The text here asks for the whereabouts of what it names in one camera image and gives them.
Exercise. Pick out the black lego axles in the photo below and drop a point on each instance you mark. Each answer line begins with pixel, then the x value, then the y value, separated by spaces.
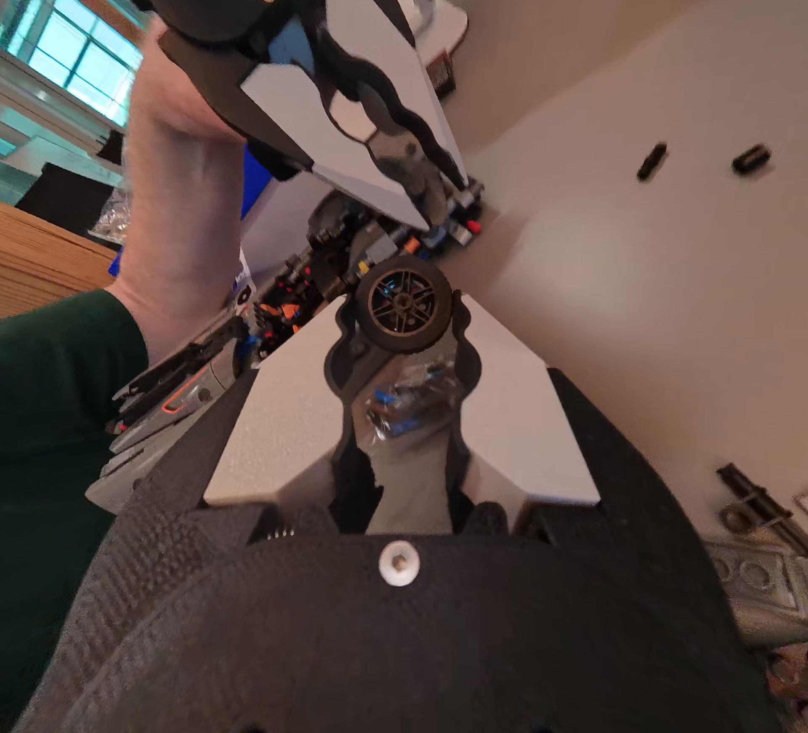
pixel 745 483

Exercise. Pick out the black lego bracket piece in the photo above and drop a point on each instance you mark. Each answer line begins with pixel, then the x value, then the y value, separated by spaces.
pixel 751 158

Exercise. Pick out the person's left hand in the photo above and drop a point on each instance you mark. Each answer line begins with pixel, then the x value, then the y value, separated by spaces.
pixel 170 95

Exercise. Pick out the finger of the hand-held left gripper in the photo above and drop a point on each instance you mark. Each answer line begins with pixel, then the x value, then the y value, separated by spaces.
pixel 379 32
pixel 296 114

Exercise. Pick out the white printed box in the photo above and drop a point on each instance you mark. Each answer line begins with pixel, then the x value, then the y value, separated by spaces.
pixel 243 288

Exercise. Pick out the grey studded lego plate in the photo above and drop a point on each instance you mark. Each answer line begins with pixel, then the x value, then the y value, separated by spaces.
pixel 776 600

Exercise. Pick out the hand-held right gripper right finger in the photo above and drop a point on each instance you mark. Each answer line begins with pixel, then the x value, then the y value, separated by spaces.
pixel 524 430

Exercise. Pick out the black spoked lego wheel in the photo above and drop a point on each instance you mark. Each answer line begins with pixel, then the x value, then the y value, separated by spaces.
pixel 404 303

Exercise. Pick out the white rounded board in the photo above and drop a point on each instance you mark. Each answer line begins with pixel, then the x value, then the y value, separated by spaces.
pixel 445 25

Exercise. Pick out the black lego pin connector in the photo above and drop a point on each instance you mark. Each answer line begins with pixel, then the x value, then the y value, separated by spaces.
pixel 650 161

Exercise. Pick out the clear bag of lego parts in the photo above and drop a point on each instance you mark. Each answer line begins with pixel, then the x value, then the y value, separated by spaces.
pixel 410 411

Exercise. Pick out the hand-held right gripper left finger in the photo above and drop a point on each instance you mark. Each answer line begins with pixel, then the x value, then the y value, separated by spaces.
pixel 278 430

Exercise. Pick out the mottled brown object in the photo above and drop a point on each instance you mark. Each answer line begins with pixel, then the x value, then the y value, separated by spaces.
pixel 789 676

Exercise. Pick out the wooden side table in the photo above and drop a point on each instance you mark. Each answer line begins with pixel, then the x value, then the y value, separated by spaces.
pixel 44 259

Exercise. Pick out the grey and black lego car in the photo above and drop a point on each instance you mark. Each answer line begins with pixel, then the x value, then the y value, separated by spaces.
pixel 183 404

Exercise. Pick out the person's left forearm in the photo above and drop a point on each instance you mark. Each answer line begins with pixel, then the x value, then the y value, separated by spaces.
pixel 177 228

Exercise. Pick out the window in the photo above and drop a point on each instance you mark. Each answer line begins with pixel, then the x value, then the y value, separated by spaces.
pixel 82 44

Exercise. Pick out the clear plastic bag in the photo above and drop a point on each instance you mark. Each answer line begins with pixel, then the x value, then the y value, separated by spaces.
pixel 113 215

